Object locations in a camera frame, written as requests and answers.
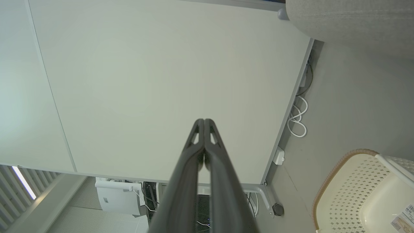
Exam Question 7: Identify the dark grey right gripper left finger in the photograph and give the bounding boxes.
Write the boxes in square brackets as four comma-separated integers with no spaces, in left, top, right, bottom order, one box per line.
[148,118,205,233]

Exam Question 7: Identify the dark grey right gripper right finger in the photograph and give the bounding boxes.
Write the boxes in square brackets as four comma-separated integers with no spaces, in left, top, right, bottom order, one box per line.
[204,118,260,233]

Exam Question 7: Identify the cream perforated laundry basket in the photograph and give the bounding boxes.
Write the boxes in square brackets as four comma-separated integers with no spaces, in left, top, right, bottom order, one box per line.
[312,149,414,233]

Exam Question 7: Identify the black computer box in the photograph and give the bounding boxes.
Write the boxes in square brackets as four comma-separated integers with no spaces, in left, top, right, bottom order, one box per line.
[196,194,211,232]

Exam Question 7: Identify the white power adapter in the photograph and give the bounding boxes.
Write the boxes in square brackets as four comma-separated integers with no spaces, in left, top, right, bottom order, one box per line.
[272,146,285,166]

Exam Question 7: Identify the white printer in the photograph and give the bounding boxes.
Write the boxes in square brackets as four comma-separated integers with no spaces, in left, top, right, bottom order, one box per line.
[94,177,147,217]

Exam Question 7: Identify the white partition panel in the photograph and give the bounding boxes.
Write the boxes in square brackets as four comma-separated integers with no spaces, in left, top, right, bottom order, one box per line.
[0,0,77,172]
[25,0,311,184]

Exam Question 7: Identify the long ceiling light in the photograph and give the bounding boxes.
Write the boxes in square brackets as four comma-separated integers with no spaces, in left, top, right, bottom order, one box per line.
[12,166,37,200]

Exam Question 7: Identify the paper label sticker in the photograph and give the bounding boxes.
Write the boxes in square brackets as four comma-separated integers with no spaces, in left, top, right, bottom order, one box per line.
[390,203,414,232]

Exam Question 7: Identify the grey fabric sofa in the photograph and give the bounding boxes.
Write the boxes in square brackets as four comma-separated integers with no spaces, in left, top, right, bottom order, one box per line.
[285,0,414,60]

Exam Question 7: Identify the white coiled cable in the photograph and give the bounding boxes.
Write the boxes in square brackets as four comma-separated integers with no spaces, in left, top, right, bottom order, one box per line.
[287,95,309,138]

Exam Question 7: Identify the thin black cable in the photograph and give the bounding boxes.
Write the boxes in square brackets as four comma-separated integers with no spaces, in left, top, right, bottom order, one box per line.
[296,56,314,97]

